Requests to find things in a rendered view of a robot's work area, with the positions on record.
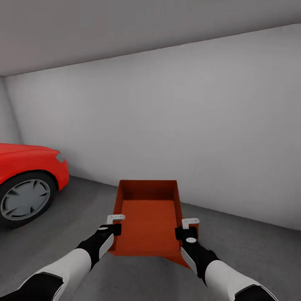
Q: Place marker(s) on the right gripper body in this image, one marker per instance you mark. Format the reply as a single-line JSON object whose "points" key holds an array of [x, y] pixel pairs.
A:
{"points": [[180, 232]]}

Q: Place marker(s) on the storage box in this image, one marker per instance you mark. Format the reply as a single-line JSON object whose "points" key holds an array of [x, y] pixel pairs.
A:
{"points": [[152, 211], [179, 259]]}

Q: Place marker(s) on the car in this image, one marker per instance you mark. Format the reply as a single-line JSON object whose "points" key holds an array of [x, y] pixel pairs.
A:
{"points": [[29, 178]]}

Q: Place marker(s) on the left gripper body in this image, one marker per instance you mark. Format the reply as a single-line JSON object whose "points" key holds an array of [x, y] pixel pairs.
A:
{"points": [[116, 228]]}

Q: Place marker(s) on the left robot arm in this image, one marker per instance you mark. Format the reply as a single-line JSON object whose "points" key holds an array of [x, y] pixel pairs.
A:
{"points": [[61, 280]]}

